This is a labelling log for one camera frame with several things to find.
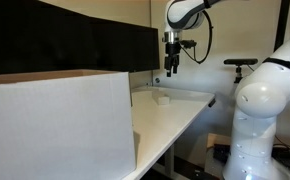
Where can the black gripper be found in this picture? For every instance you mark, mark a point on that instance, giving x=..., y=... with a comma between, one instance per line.
x=172, y=46

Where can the small white box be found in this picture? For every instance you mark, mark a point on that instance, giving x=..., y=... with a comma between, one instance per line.
x=161, y=98

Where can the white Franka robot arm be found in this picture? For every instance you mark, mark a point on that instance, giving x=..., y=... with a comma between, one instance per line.
x=261, y=100

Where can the black electronics box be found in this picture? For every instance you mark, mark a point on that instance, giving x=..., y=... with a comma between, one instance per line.
x=222, y=153

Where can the large white cardboard box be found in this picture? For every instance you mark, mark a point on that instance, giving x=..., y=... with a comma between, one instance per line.
x=58, y=126

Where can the black computer monitor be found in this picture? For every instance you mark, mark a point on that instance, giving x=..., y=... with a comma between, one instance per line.
x=35, y=36
x=125, y=46

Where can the black desk control panel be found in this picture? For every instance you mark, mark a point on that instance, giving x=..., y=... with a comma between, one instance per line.
x=212, y=102

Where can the brown cardboard sheet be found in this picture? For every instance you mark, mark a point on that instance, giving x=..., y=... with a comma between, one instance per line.
x=216, y=138

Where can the white desk leg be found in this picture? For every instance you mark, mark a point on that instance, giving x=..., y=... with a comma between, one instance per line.
x=170, y=160

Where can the black vertical pole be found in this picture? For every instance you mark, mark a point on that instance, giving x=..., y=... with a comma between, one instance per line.
x=281, y=23

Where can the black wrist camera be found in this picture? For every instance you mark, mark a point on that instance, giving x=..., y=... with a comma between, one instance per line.
x=188, y=43

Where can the black camera tripod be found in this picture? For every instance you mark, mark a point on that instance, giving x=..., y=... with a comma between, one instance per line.
x=238, y=75

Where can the black stereo camera bar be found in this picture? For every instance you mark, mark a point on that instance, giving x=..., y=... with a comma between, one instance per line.
x=240, y=61

